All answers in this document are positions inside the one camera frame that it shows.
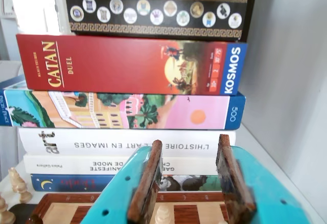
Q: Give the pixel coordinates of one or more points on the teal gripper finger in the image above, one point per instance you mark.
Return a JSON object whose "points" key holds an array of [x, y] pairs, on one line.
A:
{"points": [[255, 196], [120, 198]]}

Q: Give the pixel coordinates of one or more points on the light wooden chess piece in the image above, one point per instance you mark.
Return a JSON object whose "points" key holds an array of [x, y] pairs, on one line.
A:
{"points": [[6, 213]]}

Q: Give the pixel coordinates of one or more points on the blue illustrated book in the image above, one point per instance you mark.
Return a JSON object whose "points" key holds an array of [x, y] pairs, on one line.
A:
{"points": [[64, 183]]}

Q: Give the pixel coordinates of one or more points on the white art history book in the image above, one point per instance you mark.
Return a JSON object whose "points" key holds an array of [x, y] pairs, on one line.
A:
{"points": [[102, 137]]}

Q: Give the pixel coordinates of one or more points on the wooden folding chessboard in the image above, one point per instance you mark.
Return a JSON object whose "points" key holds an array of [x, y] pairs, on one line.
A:
{"points": [[191, 213]]}

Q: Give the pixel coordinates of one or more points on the white Chanel fashion book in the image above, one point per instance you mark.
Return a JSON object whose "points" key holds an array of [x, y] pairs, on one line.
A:
{"points": [[51, 165]]}

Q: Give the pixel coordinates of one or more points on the light wooden bishop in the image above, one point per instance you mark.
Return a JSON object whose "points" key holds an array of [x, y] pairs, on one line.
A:
{"points": [[19, 185]]}

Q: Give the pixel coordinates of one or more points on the red Catan Duel box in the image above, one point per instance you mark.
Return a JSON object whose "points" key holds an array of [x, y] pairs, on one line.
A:
{"points": [[115, 65]]}

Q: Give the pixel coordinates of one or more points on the black Greek pattern game box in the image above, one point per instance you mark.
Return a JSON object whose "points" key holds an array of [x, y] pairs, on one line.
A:
{"points": [[153, 27]]}

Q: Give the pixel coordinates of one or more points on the white perforated upright post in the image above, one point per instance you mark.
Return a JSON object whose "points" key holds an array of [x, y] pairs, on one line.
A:
{"points": [[57, 4]]}

